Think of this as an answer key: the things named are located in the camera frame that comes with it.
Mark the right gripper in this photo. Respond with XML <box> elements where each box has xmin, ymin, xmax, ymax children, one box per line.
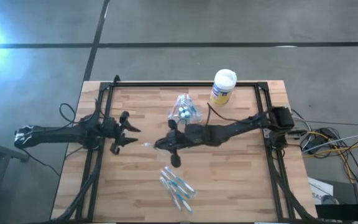
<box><xmin>154</xmin><ymin>119</ymin><xmax>182</xmax><ymax>169</ymax></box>

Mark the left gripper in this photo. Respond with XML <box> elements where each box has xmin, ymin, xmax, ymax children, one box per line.
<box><xmin>109</xmin><ymin>111</ymin><xmax>142</xmax><ymax>156</ymax></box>

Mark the clear acrylic organizer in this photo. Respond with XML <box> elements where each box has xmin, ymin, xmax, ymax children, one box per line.
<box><xmin>167</xmin><ymin>94</ymin><xmax>203</xmax><ymax>124</ymax></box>

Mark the yellow Lysol wipes canister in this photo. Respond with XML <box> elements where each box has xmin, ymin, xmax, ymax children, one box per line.
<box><xmin>209</xmin><ymin>68</ymin><xmax>238</xmax><ymax>107</ymax></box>

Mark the white printed box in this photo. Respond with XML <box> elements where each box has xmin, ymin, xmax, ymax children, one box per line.
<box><xmin>308</xmin><ymin>176</ymin><xmax>335</xmax><ymax>205</ymax></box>

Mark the black equipment case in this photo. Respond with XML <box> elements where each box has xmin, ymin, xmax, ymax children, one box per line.
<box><xmin>314</xmin><ymin>179</ymin><xmax>358</xmax><ymax>224</ymax></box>

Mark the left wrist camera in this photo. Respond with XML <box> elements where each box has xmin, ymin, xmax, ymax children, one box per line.
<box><xmin>103</xmin><ymin>119</ymin><xmax>118</xmax><ymax>139</ymax></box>

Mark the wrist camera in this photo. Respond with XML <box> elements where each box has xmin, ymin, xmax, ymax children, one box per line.
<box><xmin>103</xmin><ymin>119</ymin><xmax>118</xmax><ymax>139</ymax></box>
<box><xmin>178</xmin><ymin>124</ymin><xmax>199</xmax><ymax>147</ymax></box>

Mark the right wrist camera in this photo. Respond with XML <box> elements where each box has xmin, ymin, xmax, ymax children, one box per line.
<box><xmin>178</xmin><ymin>124</ymin><xmax>199</xmax><ymax>147</ymax></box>

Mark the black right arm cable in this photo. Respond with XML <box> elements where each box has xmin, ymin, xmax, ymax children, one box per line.
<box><xmin>206</xmin><ymin>102</ymin><xmax>264</xmax><ymax>125</ymax></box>

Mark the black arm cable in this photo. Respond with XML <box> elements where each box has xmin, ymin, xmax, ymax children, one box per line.
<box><xmin>58</xmin><ymin>102</ymin><xmax>78</xmax><ymax>125</ymax></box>
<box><xmin>206</xmin><ymin>102</ymin><xmax>264</xmax><ymax>125</ymax></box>

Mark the black aluminium table frame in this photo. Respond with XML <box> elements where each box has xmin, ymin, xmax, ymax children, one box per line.
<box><xmin>50</xmin><ymin>74</ymin><xmax>318</xmax><ymax>224</ymax></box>

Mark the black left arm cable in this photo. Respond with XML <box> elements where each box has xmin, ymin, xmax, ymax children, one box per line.
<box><xmin>58</xmin><ymin>102</ymin><xmax>78</xmax><ymax>125</ymax></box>

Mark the black floor cable bundle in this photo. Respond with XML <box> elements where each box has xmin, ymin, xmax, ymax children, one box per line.
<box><xmin>290</xmin><ymin>108</ymin><xmax>358</xmax><ymax>187</ymax></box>

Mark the white floor cable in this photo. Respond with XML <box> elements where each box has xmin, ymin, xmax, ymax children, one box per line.
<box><xmin>301</xmin><ymin>134</ymin><xmax>358</xmax><ymax>154</ymax></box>

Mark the yellow floor cable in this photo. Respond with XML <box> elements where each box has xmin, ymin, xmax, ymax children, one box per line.
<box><xmin>303</xmin><ymin>130</ymin><xmax>358</xmax><ymax>203</ymax></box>

